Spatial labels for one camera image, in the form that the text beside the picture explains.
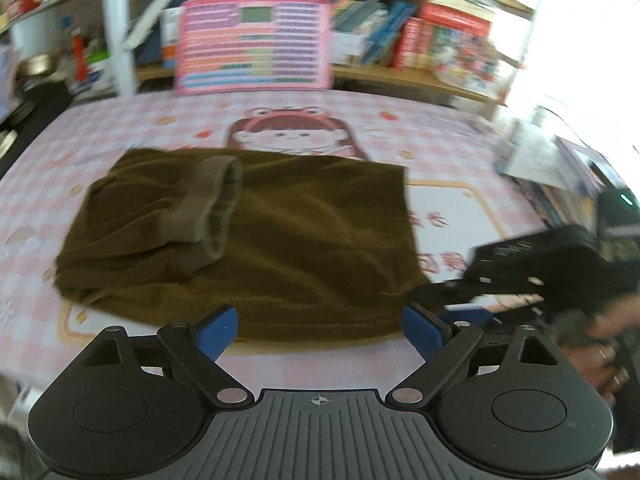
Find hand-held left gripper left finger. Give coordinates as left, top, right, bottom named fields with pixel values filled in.
left=80, top=306, right=251, bottom=406

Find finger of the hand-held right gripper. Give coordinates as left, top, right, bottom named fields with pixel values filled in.
left=407, top=280, right=481, bottom=312
left=472, top=296, right=547, bottom=331

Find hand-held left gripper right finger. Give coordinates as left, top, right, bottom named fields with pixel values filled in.
left=387, top=302, right=566, bottom=406

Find olive brown corduroy pants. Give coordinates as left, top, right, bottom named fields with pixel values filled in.
left=54, top=146, right=431, bottom=346

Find person's right hand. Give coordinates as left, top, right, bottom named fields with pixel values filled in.
left=560, top=295, right=640, bottom=406

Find pile of flat books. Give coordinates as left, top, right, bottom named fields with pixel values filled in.
left=515, top=137, right=612, bottom=232

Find white paper sheet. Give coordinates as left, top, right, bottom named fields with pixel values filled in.
left=502, top=122, right=567, bottom=191

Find pink checked cartoon desk mat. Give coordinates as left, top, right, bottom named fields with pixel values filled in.
left=0, top=87, right=566, bottom=396

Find red dictionary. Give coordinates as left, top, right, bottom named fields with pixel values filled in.
left=392, top=17, right=426, bottom=71

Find large red book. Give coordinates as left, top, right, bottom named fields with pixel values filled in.
left=417, top=2, right=493, bottom=37

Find white tub with green lid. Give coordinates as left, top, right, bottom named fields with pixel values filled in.
left=85, top=50, right=117, bottom=97

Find pink learning tablet toy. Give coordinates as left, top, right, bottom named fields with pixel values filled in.
left=172, top=0, right=335, bottom=95

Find black case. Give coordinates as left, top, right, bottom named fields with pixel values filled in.
left=0, top=80, right=72, bottom=181

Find orange and white book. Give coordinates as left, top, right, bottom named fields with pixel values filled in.
left=160, top=7, right=184, bottom=68

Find red tassel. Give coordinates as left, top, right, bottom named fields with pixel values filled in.
left=70, top=30, right=87, bottom=87

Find brass bowl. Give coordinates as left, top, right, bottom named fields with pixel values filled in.
left=17, top=54, right=54, bottom=79

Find thick white-edged book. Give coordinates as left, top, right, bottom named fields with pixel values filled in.
left=122, top=0, right=183, bottom=51

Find white frame wooden bookshelf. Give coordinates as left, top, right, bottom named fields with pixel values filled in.
left=100, top=0, right=546, bottom=106

